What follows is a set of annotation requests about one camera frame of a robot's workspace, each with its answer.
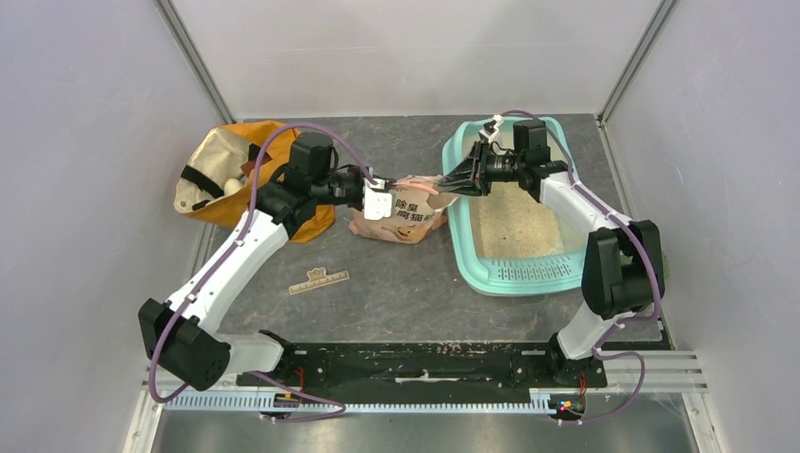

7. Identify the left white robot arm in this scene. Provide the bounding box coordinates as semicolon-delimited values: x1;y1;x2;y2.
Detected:
138;123;392;403

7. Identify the pink cat litter bag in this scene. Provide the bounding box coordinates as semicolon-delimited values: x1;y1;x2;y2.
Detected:
348;176;459;244

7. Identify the teal litter box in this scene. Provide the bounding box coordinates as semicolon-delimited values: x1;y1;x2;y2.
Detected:
441;115;604;297

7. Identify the aluminium frame rail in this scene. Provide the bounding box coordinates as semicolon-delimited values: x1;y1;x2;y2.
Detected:
122;349;726;453

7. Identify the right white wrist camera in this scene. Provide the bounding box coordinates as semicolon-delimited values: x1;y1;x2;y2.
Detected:
478;114;505;144

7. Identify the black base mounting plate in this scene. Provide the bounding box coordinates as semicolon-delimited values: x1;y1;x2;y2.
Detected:
268;342;608;406

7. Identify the orange cloth bag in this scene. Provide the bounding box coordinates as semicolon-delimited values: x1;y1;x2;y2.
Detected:
174;121;336;243

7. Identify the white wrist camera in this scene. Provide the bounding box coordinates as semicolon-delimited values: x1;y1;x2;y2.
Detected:
361;176;394;221
478;114;505;144

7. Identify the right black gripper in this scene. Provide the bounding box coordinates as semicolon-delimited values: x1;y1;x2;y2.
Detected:
440;140;525;197

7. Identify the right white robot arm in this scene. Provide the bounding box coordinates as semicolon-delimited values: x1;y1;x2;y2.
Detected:
438;109;665;386

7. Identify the wooden bag clip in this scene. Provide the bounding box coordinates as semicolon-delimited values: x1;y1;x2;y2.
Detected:
288;267;350;295

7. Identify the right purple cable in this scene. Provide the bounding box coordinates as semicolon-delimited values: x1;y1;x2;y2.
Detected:
499;109;665;428

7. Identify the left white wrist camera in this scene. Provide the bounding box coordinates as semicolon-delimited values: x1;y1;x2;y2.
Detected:
361;176;394;221

